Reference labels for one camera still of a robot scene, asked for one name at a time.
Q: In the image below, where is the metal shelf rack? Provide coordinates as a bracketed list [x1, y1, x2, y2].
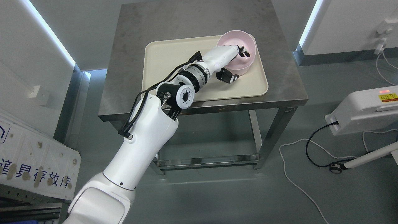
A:
[0, 184, 71, 224]

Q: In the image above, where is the white machine with warning label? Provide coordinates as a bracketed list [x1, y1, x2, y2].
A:
[324, 86, 398, 136]

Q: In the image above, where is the white wall socket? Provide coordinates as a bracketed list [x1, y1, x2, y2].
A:
[28, 85, 45, 100]

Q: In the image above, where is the stainless steel table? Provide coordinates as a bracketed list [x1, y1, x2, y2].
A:
[98, 0, 308, 169]

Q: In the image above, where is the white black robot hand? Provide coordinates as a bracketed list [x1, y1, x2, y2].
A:
[197, 45, 255, 84]

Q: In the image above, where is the white cable on floor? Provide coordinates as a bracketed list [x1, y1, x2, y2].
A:
[279, 138, 358, 224]

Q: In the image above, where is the white wall plug adapter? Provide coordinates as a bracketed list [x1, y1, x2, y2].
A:
[374, 27, 394, 56]

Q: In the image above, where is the white stand leg with caster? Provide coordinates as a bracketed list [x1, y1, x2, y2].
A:
[329, 142, 398, 174]

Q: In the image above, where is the white sign board with characters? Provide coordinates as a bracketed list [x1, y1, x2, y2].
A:
[0, 110, 81, 200]

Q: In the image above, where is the black power cable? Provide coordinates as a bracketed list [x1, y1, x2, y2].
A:
[305, 121, 353, 168]

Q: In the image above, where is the beige plastic tray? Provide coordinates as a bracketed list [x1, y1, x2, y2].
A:
[141, 35, 269, 102]

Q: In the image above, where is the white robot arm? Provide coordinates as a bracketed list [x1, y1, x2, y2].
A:
[64, 51, 209, 224]

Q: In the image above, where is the pink bowl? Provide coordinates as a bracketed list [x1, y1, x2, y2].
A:
[217, 30, 257, 58]
[225, 56, 255, 76]

